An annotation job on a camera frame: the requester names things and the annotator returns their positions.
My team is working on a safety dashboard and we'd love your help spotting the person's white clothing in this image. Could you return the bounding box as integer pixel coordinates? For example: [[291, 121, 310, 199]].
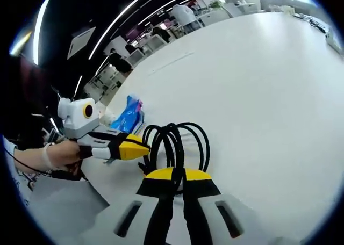
[[4, 136, 36, 207]]

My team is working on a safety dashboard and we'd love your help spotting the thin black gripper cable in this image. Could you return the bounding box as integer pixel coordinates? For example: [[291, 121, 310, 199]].
[[3, 139, 53, 176]]

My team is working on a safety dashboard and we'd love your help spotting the white wristband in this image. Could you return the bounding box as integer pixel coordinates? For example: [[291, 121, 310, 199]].
[[44, 142, 60, 171]]

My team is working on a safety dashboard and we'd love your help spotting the thin black table cable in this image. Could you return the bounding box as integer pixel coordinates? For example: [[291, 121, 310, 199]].
[[294, 13, 329, 31]]

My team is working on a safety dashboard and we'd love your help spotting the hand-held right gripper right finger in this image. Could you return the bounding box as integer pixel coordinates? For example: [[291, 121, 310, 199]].
[[182, 168, 273, 245]]

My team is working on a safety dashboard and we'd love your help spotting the white handheld device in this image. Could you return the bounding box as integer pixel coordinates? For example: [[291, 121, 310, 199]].
[[324, 26, 344, 55]]

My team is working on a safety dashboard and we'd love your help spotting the blue tissue pack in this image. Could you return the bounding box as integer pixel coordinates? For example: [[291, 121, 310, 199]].
[[110, 94, 146, 136]]

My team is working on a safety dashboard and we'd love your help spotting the white office chair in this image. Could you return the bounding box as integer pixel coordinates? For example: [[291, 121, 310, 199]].
[[146, 34, 169, 50], [127, 50, 148, 65]]

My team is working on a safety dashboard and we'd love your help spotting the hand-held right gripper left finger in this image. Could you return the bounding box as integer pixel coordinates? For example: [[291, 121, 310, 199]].
[[88, 167, 175, 245]]

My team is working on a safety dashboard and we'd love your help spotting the ceiling air conditioner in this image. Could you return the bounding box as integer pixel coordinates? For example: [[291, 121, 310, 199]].
[[66, 26, 97, 60]]

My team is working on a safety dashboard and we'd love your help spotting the purple display screen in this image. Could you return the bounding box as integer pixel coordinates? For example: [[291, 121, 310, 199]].
[[125, 27, 141, 39]]

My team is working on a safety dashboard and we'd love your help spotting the person's left hand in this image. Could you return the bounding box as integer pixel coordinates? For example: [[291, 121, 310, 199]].
[[47, 140, 82, 171]]

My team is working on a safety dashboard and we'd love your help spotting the long ceiling light strip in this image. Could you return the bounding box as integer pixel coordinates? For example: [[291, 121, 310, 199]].
[[32, 0, 52, 66], [88, 0, 158, 61]]

